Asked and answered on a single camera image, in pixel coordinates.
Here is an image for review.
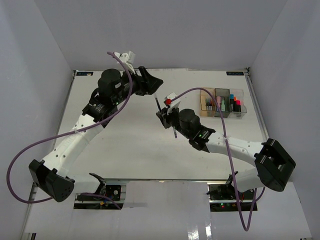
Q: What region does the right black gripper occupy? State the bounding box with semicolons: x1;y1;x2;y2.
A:
156;105;192;140

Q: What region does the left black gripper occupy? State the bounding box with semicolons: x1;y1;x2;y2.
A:
112;66;163;106

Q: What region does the purple gel pen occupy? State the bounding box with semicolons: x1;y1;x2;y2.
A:
153;92;181;139

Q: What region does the pink translucent correction tape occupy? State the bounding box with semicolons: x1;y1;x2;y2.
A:
215;96;221;112

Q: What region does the green translucent correction tape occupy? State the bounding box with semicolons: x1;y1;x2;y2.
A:
220;99;226;112

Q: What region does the blue cap black highlighter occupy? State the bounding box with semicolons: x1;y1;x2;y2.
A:
229;94;235;112

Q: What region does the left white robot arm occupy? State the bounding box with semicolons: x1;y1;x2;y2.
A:
28;66;164;203

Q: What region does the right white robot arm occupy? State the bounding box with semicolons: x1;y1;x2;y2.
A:
156;108;296;200

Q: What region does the brown translucent container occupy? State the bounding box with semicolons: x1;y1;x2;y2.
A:
200;90;216;117

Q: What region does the grey translucent container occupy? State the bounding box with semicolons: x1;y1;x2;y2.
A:
214;88;231;118

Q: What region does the left blue table label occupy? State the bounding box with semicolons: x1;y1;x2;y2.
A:
75;71;94;76

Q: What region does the blue table label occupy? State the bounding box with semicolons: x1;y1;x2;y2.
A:
226;71;244;76
75;71;94;76

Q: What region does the pink cap black highlighter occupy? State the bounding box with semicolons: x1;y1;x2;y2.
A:
236;100;242;113

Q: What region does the clear translucent container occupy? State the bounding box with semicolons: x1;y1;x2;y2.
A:
229;88;247;119

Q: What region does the right blue table label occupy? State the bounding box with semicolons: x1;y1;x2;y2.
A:
226;71;244;76

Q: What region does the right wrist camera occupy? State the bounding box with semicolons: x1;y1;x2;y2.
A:
164;92;181;115

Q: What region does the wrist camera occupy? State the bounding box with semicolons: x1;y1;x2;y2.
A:
114;51;136;74
164;92;181;115

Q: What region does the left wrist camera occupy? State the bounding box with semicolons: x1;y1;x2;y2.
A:
114;51;136;74

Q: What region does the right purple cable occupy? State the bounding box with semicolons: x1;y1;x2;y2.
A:
172;87;266;231

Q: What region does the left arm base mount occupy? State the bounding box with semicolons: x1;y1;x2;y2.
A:
73;185;125;210

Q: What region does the aluminium table frame rail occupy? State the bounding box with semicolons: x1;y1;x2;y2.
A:
244;67;286;181

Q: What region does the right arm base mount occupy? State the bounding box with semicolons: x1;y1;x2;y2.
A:
206;174;255;212

